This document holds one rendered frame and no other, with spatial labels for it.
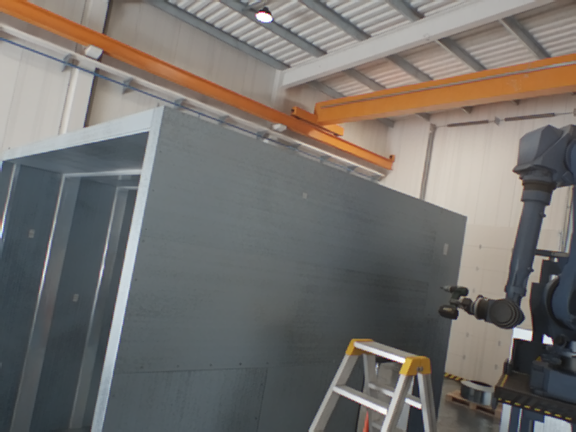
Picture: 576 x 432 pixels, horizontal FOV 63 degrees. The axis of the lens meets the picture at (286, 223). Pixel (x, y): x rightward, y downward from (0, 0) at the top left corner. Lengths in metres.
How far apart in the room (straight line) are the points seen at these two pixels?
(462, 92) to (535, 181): 7.99
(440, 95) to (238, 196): 9.39
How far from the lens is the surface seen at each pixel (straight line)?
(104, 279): 5.66
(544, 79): 10.36
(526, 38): 11.88
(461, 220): 3.80
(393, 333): 3.24
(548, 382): 3.30
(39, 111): 10.64
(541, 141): 3.20
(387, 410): 2.17
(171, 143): 2.05
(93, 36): 10.77
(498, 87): 10.69
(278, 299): 2.44
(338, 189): 2.66
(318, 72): 12.44
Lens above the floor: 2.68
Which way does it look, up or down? 4 degrees up
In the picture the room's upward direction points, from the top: 10 degrees clockwise
